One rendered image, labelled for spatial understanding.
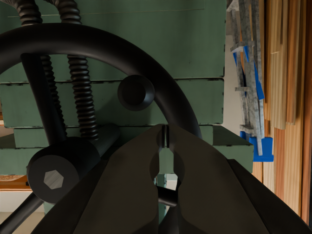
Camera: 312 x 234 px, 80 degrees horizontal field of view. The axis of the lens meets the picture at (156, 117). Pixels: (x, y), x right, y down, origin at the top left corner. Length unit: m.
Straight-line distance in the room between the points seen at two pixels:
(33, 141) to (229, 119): 2.73
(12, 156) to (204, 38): 0.45
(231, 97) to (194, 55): 2.59
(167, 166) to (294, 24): 1.43
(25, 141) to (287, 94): 1.57
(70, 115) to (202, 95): 0.26
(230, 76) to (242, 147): 2.56
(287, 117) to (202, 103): 1.34
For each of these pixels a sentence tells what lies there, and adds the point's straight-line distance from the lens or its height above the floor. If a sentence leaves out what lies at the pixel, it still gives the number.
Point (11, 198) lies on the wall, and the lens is 4.17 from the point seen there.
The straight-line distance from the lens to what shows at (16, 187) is 3.35.
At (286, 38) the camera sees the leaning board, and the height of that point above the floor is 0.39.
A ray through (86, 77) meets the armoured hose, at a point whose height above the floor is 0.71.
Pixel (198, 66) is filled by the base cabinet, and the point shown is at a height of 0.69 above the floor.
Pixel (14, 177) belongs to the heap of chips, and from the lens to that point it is 0.55.
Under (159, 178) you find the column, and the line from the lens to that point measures 0.79.
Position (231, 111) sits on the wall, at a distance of 2.96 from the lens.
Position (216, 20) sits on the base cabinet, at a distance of 0.39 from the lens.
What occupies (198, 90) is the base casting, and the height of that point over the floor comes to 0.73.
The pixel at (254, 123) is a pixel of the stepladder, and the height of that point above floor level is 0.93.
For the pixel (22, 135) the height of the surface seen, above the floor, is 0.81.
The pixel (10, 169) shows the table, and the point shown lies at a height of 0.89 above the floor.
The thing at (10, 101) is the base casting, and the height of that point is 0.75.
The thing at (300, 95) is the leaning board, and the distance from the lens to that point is 1.71.
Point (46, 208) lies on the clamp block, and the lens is 0.37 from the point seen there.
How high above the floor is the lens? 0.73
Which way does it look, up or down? 8 degrees up
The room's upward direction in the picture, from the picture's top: 179 degrees clockwise
